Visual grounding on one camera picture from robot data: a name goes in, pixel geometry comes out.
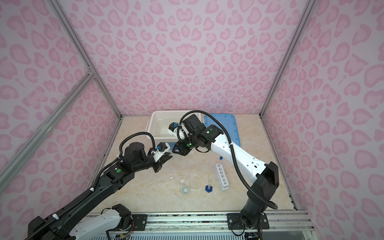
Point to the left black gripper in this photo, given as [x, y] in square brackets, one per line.
[161, 162]

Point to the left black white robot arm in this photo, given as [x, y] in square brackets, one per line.
[65, 224]

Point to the blue plastic bin lid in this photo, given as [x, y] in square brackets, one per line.
[229, 122]

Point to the white plastic storage bin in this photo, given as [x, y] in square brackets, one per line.
[159, 123]

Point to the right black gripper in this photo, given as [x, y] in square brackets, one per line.
[182, 150]

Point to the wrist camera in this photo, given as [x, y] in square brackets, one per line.
[162, 152]
[173, 127]

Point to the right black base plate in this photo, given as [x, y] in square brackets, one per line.
[236, 221]

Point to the blue base graduated cylinder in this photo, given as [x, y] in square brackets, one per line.
[209, 187]

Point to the white test tube rack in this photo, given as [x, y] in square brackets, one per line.
[221, 176]

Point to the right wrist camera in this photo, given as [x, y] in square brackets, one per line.
[173, 127]

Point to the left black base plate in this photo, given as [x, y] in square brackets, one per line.
[135, 222]

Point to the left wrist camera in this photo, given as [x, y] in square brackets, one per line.
[162, 152]

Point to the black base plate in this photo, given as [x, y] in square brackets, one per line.
[236, 221]
[135, 222]

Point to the clear petri dish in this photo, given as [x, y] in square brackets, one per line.
[195, 181]

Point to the aluminium mounting rail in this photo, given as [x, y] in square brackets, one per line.
[284, 225]

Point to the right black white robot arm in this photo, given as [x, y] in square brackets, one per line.
[260, 179]

